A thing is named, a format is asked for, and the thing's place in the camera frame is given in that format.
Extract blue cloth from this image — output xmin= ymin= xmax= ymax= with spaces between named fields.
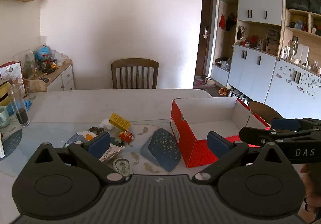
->
xmin=7 ymin=100 xmax=34 ymax=115

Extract round dark blue placemat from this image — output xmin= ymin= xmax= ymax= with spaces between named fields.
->
xmin=0 ymin=129 xmax=23 ymax=162

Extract red and white carton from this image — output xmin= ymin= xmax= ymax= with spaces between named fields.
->
xmin=0 ymin=62 xmax=27 ymax=96

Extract blue globe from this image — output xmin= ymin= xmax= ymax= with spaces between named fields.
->
xmin=35 ymin=46 xmax=52 ymax=63

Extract small round clear container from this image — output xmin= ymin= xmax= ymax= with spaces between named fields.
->
xmin=112 ymin=157 xmax=131 ymax=177

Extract wooden round-back chair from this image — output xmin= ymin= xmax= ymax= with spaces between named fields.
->
xmin=247 ymin=101 xmax=285 ymax=129

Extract glass terrarium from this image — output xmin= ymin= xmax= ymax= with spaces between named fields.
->
xmin=14 ymin=50 xmax=38 ymax=80

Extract red cardboard box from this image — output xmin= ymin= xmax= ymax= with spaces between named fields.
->
xmin=171 ymin=97 xmax=272 ymax=169

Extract wooden slat-back chair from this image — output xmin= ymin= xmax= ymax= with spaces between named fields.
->
xmin=111 ymin=58 xmax=159 ymax=89

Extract row of shoes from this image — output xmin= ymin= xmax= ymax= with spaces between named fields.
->
xmin=227 ymin=89 xmax=250 ymax=105

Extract patterned doormat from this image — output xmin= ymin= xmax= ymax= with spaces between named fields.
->
xmin=193 ymin=76 xmax=216 ymax=89

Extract black hanging hat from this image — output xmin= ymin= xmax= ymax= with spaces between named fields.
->
xmin=225 ymin=13 xmax=237 ymax=32

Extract wooden house model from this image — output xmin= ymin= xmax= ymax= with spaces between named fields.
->
xmin=264 ymin=28 xmax=281 ymax=55

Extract white sideboard with wood top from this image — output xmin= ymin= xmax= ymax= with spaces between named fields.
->
xmin=33 ymin=59 xmax=75 ymax=91

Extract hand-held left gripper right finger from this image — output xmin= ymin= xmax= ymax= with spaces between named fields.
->
xmin=192 ymin=131 xmax=296 ymax=185

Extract small yellow box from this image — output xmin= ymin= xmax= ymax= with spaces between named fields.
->
xmin=110 ymin=113 xmax=131 ymax=131

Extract tall glass with dark contents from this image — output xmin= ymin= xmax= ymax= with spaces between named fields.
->
xmin=7 ymin=84 xmax=30 ymax=127

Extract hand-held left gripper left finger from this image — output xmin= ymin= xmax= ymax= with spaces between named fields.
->
xmin=22 ymin=131 xmax=126 ymax=185

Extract bags in cabinet niche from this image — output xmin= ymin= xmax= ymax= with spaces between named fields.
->
xmin=214 ymin=57 xmax=232 ymax=71

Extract round koi print placemat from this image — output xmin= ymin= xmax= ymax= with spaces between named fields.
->
xmin=75 ymin=121 xmax=187 ymax=177

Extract red orange toy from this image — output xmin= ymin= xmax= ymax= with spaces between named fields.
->
xmin=118 ymin=130 xmax=134 ymax=143

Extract mint green mug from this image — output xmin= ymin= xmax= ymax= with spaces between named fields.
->
xmin=0 ymin=106 xmax=11 ymax=129

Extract dark wooden door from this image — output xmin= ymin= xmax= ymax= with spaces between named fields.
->
xmin=194 ymin=0 xmax=216 ymax=78

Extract person's right hand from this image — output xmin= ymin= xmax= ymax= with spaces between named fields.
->
xmin=300 ymin=162 xmax=321 ymax=217

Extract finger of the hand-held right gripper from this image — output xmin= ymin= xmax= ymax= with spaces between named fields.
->
xmin=239 ymin=126 xmax=321 ymax=147
xmin=270 ymin=117 xmax=321 ymax=132

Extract wooden napkin holder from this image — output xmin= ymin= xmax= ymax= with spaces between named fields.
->
xmin=26 ymin=80 xmax=48 ymax=93

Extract clear plastic bags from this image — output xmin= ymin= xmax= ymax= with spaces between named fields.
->
xmin=50 ymin=49 xmax=68 ymax=65

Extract black and white mouse toy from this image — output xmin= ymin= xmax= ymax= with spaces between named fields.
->
xmin=236 ymin=26 xmax=247 ymax=45

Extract white tissue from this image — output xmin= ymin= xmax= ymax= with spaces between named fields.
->
xmin=99 ymin=119 xmax=114 ymax=130

